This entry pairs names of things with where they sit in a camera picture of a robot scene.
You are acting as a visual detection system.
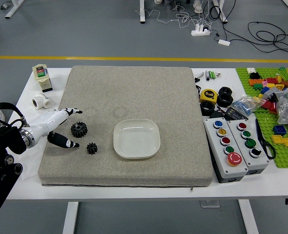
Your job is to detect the grey four-button control box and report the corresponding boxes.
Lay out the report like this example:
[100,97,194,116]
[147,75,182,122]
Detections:
[226,119,270,176]

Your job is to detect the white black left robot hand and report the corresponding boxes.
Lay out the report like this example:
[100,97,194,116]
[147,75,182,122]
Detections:
[29,106,83,149]

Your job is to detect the black rubber tyre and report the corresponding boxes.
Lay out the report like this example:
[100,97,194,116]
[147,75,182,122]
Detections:
[218,86,233,98]
[217,94,233,107]
[200,101,216,116]

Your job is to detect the beige switch box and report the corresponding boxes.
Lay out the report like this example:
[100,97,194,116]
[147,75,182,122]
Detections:
[32,63,54,93]

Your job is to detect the white power strip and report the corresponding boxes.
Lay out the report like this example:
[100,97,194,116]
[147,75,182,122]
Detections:
[191,23,211,37]

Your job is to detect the black digital display module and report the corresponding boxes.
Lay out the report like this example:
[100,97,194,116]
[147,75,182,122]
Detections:
[225,107,249,120]

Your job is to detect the grey-brown cushion mat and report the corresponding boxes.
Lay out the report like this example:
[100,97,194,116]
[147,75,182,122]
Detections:
[38,65,214,188]

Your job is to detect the small black gear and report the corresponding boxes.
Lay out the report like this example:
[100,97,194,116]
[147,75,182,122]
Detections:
[86,142,99,155]

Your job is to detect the white square plate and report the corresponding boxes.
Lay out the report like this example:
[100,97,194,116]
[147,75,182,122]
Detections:
[113,118,161,160]

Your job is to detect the grey metal bracket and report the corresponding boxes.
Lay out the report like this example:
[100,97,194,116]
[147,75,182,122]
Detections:
[199,199,221,209]

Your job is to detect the black scissors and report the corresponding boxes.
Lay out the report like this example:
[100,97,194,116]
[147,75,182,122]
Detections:
[255,118,276,160]

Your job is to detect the big black gear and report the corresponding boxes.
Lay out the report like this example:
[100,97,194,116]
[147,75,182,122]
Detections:
[70,121,90,138]

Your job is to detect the small black electronic part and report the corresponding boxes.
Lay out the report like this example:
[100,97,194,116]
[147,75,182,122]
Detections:
[210,109,227,120]

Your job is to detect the clear bag of blue parts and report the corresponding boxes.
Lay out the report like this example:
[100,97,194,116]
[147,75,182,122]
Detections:
[228,94,263,115]

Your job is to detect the green building baseplate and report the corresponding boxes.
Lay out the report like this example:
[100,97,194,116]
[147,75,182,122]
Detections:
[235,67,288,169]

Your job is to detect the black floor cable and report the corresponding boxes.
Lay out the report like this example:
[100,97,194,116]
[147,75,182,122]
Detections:
[247,21,288,62]

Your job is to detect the grey five-button control box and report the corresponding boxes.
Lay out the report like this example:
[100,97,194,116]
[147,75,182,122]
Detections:
[203,117,249,184]

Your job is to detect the white floor cable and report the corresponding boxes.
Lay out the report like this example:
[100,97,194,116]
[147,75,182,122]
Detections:
[135,9,214,29]

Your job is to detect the long green building brick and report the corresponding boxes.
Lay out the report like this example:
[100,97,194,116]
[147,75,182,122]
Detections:
[277,67,288,81]

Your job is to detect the blue square building brick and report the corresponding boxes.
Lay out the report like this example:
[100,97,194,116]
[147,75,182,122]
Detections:
[272,125,287,135]

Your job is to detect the white pipe tee fitting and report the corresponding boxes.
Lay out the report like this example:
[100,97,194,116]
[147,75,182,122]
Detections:
[31,92,53,111]

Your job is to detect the yellow tape measure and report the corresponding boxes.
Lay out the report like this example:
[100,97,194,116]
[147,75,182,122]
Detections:
[199,88,218,103]

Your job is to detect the white table leg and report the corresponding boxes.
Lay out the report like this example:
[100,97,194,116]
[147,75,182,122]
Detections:
[238,199,259,234]
[62,201,79,234]

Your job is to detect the big red building brick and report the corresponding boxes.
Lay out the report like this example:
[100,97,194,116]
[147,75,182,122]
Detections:
[262,100,278,114]

